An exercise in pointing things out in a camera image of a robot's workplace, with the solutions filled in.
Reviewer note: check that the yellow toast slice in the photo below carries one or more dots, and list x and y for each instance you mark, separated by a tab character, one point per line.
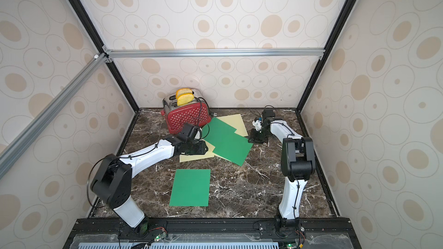
183	91
185	99

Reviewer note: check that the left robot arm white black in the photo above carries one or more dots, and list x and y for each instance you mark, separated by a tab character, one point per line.
112	182

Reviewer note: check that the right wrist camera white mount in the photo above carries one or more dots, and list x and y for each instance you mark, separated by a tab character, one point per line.
258	123

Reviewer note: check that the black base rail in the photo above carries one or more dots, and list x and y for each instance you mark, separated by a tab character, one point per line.
205	233

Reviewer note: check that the red polka dot toaster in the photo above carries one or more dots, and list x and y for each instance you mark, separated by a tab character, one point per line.
196	112

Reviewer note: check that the green paper sheet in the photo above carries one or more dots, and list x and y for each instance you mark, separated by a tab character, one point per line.
218	133
232	147
191	187

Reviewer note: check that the yellow paper sheet front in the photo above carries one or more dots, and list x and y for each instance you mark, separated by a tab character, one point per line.
208	154

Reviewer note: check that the yellow paper sheet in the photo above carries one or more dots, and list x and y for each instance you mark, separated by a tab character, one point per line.
236	122
208	154

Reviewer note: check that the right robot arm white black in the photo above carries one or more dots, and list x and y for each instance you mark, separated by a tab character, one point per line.
297	164

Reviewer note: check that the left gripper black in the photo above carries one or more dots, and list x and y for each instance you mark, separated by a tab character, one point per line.
201	149

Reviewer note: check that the horizontal aluminium frame bar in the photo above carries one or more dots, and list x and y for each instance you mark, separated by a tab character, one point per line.
210	53

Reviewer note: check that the yellow toast slice front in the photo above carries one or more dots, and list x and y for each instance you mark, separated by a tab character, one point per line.
185	99

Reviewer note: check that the yellow toast slice rear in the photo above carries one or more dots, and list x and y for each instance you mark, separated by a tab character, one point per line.
183	91

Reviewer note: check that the left diagonal aluminium frame bar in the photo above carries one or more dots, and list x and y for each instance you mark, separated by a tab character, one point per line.
23	141

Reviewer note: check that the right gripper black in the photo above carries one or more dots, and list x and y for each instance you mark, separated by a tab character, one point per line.
258	135

